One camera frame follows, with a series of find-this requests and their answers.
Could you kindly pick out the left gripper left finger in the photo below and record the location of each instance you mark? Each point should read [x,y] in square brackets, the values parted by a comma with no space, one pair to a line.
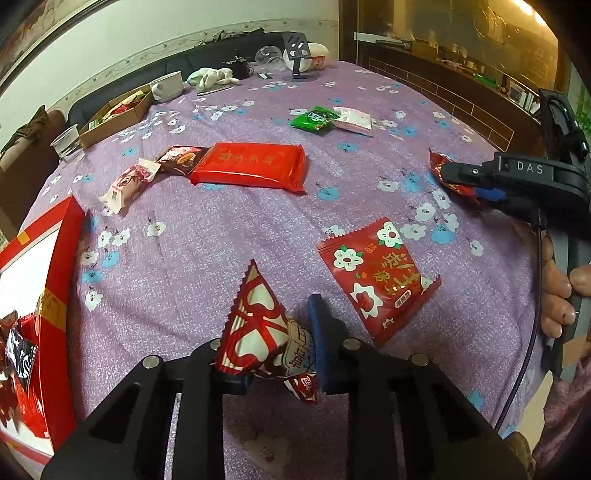
[198,444]

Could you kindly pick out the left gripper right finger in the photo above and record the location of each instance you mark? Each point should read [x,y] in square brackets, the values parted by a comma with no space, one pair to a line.
[350,367]

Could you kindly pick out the red white triangular snack packet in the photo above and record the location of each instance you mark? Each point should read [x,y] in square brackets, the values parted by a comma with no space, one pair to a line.
[260,339]

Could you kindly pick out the pink white snack packet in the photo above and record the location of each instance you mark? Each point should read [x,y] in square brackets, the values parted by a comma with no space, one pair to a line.
[353,120]

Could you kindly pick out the large red snack pack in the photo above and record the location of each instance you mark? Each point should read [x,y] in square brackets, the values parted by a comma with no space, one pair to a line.
[259,165]

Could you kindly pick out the right hand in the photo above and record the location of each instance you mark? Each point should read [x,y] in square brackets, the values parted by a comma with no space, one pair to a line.
[557,289]

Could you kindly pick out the red flower snack packet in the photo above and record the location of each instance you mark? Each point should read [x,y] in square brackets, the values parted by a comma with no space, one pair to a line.
[378,274]

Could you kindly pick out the brown wooden cabinet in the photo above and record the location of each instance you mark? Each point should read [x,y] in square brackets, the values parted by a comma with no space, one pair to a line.
[485,62]

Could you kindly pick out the purple floral tablecloth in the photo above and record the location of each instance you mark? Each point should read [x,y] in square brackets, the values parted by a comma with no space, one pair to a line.
[161,277]

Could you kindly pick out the red gift box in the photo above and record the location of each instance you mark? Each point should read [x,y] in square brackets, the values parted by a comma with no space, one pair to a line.
[36,270]

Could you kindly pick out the green snack packet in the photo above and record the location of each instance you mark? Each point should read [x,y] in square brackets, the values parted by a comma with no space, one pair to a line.
[315,120]

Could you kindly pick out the dark brown snack packet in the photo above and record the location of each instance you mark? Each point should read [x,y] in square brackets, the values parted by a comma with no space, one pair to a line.
[181,160]

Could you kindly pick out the white paper cup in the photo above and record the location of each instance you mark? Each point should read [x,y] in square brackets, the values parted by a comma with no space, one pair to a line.
[319,57]

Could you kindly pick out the black phone stand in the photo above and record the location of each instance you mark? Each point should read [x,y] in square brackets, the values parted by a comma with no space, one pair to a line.
[298,43]

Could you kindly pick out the clear plastic cup lying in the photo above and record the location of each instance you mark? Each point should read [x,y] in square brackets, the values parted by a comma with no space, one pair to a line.
[270,59]

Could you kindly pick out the white ceramic bowl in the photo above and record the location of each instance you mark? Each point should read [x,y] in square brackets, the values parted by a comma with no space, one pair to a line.
[167,87]

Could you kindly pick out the black sofa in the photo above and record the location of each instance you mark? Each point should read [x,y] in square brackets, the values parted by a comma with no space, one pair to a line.
[213,54]

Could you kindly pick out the brown armchair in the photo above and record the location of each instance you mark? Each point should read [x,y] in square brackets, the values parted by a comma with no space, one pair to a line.
[27,160]

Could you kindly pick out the brown cardboard tray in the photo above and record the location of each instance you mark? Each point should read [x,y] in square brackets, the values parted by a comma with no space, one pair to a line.
[118,114]

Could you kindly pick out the framed horse painting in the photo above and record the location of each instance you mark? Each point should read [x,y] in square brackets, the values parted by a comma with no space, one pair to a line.
[24,23]

